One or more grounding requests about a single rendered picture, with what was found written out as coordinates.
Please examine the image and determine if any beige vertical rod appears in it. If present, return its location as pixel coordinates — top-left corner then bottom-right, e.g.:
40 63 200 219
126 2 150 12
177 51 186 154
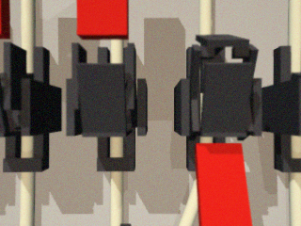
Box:
110 40 123 226
288 0 301 226
20 0 36 226
179 0 214 226

